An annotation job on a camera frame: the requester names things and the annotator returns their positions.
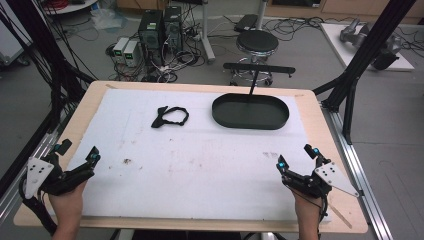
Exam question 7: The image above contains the black metal frame post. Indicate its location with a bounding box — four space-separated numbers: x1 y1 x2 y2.
312 0 418 146
0 0 98 141

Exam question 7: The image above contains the person's left hand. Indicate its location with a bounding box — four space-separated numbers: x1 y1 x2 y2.
48 180 88 232

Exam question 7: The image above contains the white foam mat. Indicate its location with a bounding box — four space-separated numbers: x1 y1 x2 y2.
49 87 333 223

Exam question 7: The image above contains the black left gripper cable sleeve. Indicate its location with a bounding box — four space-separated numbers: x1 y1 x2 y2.
18 176 58 236

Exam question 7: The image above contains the white floor board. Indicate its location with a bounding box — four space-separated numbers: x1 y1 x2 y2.
319 22 416 73

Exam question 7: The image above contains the small black computer tower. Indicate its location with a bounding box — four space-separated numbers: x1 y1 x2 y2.
162 5 185 53

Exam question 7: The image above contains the flat black box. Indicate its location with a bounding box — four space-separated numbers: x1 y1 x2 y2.
233 13 259 34

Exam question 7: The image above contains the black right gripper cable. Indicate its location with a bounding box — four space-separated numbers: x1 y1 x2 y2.
289 185 330 240

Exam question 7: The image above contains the tangle of floor cables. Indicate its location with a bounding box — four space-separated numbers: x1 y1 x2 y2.
105 6 208 84

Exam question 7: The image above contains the aluminium rail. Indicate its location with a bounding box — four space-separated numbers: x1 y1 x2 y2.
0 108 76 228
320 101 395 240

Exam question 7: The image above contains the black oval tray T-bar stand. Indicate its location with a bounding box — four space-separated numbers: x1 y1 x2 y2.
211 62 297 131

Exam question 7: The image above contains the black round stool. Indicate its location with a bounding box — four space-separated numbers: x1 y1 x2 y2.
229 29 280 87

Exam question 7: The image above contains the white power supply unit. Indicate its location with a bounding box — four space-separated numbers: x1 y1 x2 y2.
112 36 130 65
122 40 140 68

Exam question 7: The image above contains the clear plastic bag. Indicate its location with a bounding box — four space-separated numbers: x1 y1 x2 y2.
90 7 129 32

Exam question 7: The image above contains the grey desk leg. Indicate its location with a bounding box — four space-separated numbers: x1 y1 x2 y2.
199 0 217 65

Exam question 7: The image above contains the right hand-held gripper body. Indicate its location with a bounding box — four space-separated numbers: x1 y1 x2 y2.
281 161 361 200

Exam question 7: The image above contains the person's right hand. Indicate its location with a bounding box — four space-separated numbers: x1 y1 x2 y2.
291 188 325 233

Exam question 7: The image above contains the large black computer tower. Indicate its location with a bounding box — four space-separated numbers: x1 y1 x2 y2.
137 9 165 67

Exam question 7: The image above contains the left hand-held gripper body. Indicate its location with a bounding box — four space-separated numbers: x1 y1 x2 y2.
23 152 97 200

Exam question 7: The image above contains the black bow hair band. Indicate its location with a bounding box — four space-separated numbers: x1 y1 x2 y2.
150 105 190 130

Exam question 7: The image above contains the white round table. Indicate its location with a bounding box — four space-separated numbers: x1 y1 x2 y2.
42 0 100 16

